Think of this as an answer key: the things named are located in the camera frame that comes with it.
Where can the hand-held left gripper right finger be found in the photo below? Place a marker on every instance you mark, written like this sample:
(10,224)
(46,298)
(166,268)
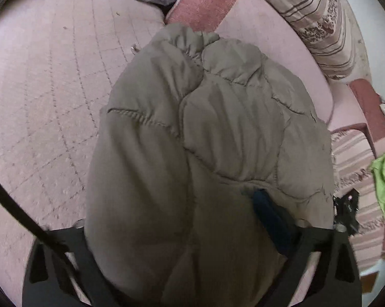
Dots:
(269,217)

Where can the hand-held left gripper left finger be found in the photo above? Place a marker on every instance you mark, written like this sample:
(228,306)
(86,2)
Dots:
(75,235)

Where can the grey puffer jacket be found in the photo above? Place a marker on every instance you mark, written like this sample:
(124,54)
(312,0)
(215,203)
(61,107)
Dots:
(195,134)

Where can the small black object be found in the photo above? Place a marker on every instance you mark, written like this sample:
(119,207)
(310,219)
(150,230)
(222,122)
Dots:
(347,208)

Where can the pink striped bedding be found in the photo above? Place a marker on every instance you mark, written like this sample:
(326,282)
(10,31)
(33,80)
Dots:
(352,156)

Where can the small pink pillow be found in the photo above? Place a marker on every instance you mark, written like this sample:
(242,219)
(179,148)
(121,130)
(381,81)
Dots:
(368,112)

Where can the pink sofa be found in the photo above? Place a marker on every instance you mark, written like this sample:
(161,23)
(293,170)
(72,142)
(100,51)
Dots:
(259,22)

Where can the striped floral pillow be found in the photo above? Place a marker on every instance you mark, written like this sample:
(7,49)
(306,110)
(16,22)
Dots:
(314,16)

